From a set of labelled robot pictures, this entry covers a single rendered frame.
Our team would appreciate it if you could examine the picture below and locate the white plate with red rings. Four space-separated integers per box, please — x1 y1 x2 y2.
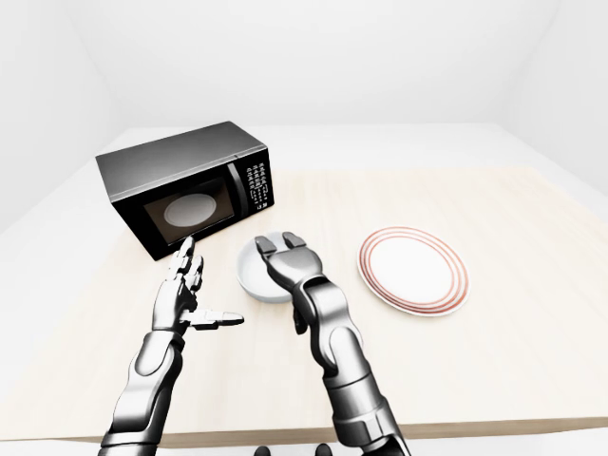
356 225 471 317

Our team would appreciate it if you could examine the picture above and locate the white bowl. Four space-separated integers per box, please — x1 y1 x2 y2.
236 231 299 304

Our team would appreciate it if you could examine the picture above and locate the white glass microwave turntable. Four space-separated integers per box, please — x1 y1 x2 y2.
162 193 219 228

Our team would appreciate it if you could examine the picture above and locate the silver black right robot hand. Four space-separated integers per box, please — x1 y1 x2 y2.
254 231 325 335

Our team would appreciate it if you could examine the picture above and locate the black microwave oven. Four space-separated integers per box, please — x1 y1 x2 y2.
95 121 276 262

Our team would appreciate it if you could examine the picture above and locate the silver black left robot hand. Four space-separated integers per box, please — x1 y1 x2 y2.
150 235 245 335

